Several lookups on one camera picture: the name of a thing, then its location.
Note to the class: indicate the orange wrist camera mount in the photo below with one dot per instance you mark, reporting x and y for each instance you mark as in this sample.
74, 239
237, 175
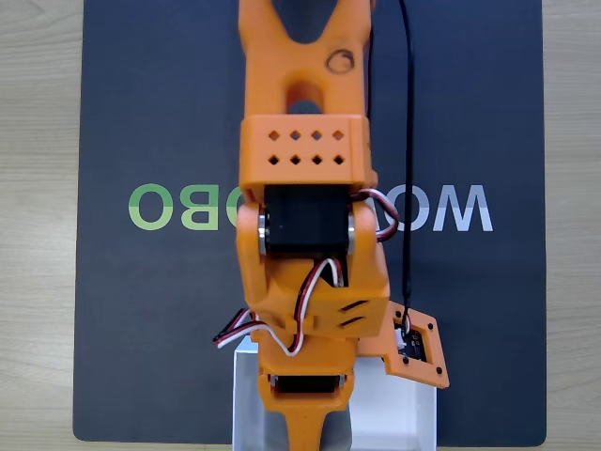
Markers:
418, 366

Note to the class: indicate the dark mat with WOWROBO print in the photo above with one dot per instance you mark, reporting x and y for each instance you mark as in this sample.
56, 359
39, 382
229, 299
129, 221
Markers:
155, 291

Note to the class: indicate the white open cardboard box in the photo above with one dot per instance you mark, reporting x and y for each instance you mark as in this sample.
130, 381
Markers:
399, 413

